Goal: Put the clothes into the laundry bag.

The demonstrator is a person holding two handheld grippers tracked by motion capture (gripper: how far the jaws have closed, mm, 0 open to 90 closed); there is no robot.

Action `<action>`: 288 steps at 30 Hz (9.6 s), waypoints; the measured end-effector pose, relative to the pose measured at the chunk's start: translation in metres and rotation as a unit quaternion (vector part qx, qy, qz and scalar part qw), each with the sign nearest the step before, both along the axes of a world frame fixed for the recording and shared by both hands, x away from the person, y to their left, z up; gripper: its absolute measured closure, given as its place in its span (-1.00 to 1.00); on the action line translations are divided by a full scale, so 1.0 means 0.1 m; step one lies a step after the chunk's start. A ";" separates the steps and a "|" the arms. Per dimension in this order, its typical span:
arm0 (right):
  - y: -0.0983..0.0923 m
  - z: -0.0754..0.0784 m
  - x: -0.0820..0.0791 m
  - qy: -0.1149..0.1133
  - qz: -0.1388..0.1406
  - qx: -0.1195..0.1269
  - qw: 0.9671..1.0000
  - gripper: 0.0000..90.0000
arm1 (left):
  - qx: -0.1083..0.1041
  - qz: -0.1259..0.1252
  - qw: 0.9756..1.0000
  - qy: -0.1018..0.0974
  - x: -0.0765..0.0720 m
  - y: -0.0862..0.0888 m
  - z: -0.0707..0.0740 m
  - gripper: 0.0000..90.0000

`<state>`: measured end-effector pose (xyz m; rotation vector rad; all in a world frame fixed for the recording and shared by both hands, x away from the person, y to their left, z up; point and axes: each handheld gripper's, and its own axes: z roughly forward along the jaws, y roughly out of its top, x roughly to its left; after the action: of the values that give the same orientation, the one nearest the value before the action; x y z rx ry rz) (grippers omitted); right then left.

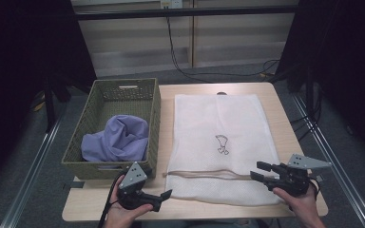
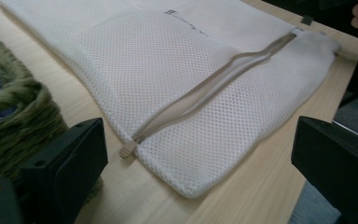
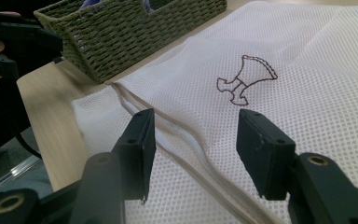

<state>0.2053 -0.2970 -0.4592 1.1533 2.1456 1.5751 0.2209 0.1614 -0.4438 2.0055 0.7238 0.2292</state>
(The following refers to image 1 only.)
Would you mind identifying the white mesh laundry bag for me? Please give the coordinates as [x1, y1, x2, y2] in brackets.
[164, 93, 283, 207]

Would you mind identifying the person's left hand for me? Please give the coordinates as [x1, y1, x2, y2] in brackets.
[106, 183, 155, 226]

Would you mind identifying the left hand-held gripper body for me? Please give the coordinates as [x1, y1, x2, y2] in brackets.
[117, 161, 162, 211]

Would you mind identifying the black horizontal bar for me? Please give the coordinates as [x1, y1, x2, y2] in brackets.
[75, 5, 298, 22]

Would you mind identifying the metal floor rail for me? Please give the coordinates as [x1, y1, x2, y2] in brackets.
[290, 93, 365, 228]
[0, 104, 65, 228]

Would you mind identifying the purple cloth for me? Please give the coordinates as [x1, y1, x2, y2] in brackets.
[81, 114, 150, 163]

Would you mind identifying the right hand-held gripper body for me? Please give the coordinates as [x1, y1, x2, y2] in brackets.
[267, 153, 333, 198]

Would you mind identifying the green woven basket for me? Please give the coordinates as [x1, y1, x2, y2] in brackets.
[61, 78, 162, 181]

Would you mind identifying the long black floor cable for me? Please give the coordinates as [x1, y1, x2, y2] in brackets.
[165, 16, 281, 84]

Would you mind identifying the bundle of black cables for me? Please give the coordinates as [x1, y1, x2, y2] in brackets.
[289, 85, 324, 142]

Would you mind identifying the black stand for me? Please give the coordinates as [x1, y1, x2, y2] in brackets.
[42, 75, 73, 133]

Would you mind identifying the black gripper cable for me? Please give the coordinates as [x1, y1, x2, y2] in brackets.
[308, 175, 321, 199]
[97, 172, 125, 228]

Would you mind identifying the person's right hand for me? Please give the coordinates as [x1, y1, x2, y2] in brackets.
[272, 184, 318, 215]

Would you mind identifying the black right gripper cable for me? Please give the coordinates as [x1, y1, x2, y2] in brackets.
[308, 175, 321, 199]

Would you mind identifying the white wall outlet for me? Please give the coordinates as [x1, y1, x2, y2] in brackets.
[160, 0, 183, 10]

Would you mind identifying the dark curtain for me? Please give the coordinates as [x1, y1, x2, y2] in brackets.
[0, 0, 98, 194]
[274, 0, 365, 167]

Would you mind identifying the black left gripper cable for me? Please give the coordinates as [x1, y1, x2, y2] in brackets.
[97, 172, 125, 228]

